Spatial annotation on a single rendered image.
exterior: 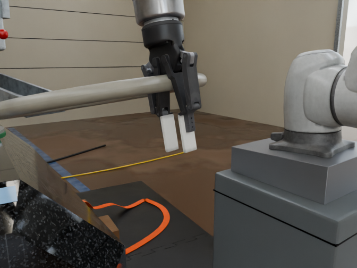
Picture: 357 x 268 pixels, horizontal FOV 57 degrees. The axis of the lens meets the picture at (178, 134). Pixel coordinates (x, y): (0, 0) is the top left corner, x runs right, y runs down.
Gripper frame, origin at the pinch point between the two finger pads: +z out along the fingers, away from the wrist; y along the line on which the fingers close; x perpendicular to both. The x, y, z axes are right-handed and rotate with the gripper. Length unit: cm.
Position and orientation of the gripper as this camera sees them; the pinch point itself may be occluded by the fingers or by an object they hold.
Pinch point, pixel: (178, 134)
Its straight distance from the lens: 62.2
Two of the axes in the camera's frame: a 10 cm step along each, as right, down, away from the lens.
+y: -6.7, 0.2, 7.4
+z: 1.5, 9.8, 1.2
